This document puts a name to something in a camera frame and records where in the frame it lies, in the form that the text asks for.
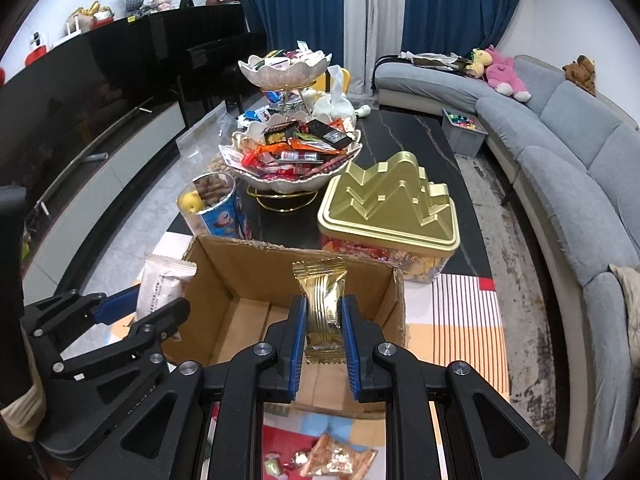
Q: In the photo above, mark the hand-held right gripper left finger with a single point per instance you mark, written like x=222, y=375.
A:
x=299, y=345

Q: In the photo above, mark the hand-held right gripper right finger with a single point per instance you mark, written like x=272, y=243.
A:
x=350, y=350

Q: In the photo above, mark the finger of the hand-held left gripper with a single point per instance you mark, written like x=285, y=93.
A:
x=120, y=304
x=150, y=332

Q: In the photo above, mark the white snack packet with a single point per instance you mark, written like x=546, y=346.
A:
x=160, y=285

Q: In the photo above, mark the gold striped snack packet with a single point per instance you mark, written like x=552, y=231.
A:
x=320, y=285

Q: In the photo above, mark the brown cardboard box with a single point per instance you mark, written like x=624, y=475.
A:
x=235, y=270

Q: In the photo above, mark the orange and gold snack packet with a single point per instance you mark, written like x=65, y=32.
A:
x=340, y=457

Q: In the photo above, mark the person's left forearm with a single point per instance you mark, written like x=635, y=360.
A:
x=20, y=412

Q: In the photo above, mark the large pile of assorted snacks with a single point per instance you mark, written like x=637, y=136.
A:
x=300, y=150

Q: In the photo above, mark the small heap of wrapped snacks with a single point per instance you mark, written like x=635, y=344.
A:
x=285, y=57

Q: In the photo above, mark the colourful patterned tablecloth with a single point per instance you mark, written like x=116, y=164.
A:
x=460, y=320

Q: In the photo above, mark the small wrapped candy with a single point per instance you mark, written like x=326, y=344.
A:
x=273, y=465

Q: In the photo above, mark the yellow bear toy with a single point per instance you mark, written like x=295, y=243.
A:
x=190, y=202

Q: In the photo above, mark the clear jar with cartoon label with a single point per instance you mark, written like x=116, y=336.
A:
x=220, y=220

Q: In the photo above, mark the gold foil bag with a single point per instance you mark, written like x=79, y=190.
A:
x=390, y=210

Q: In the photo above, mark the grey television cabinet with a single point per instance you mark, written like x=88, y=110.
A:
x=125, y=155

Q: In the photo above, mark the two-tier white bowl stand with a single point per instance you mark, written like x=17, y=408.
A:
x=280, y=182

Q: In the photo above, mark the clear plastic bag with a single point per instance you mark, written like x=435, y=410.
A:
x=200, y=135

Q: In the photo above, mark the worn grey rug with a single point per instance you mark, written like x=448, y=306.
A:
x=520, y=260

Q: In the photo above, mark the grey storage bin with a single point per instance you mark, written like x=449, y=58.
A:
x=462, y=142

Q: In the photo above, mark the white and red gadget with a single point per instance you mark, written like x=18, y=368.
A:
x=39, y=47

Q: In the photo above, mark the grey sofa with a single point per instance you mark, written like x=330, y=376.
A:
x=550, y=160

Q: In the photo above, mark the gold toy figure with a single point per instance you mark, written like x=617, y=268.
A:
x=90, y=16

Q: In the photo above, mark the pile of clothes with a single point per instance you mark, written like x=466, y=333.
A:
x=430, y=60

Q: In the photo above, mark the small pink plush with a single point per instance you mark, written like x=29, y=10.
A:
x=162, y=2

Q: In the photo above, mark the pink plush toy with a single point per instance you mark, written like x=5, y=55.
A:
x=502, y=72

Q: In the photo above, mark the yellow plush toy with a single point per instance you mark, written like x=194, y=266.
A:
x=478, y=60

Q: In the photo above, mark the white sheer curtain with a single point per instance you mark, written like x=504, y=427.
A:
x=375, y=20

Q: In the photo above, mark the blue curtain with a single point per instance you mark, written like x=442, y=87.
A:
x=450, y=5
x=300, y=5

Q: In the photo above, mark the brown plush toy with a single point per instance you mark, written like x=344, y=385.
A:
x=580, y=72

